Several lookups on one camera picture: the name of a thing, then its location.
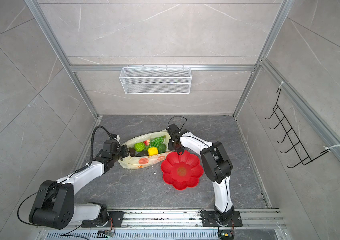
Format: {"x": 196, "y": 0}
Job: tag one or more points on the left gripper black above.
{"x": 124, "y": 148}

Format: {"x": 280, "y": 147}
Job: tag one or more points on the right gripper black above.
{"x": 171, "y": 148}

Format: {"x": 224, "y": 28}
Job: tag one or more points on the cream plastic bag fruit print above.
{"x": 142, "y": 159}

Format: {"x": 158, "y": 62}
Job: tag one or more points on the red flower-shaped plastic bowl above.
{"x": 182, "y": 171}

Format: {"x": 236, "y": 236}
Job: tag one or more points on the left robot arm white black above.
{"x": 54, "y": 205}

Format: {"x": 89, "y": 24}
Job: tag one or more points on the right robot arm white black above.
{"x": 216, "y": 164}

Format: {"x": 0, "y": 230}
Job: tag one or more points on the dark green fake fruit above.
{"x": 161, "y": 148}

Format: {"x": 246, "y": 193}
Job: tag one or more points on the green grape bunch fake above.
{"x": 155, "y": 142}

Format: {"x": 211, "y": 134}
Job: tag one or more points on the dark avocado fake fruit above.
{"x": 132, "y": 152}

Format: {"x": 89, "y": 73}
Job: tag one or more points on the yellow bell pepper fake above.
{"x": 153, "y": 151}

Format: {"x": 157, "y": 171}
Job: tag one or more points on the red strawberry fake fruit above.
{"x": 147, "y": 142}

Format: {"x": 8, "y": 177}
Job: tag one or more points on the green custard apple fake fruit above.
{"x": 139, "y": 147}

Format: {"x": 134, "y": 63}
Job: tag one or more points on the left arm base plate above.
{"x": 111, "y": 219}

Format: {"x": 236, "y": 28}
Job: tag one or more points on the white wire mesh basket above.
{"x": 156, "y": 80}

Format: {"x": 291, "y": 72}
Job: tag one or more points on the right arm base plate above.
{"x": 216, "y": 219}

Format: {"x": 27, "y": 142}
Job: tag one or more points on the black wire hook rack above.
{"x": 291, "y": 136}

